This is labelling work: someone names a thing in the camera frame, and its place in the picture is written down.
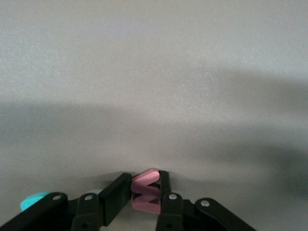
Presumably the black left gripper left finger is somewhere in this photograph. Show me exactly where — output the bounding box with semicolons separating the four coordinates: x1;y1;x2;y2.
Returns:
0;172;132;231

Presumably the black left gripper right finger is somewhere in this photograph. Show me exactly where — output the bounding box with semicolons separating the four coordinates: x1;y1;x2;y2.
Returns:
155;170;257;231

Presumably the teal foam uppercase R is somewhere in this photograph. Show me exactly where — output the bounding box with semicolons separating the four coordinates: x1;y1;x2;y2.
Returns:
20;192;51;212

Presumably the red foam lowercase w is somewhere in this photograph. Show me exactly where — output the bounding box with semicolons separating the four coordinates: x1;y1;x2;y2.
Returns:
131;168;161;214

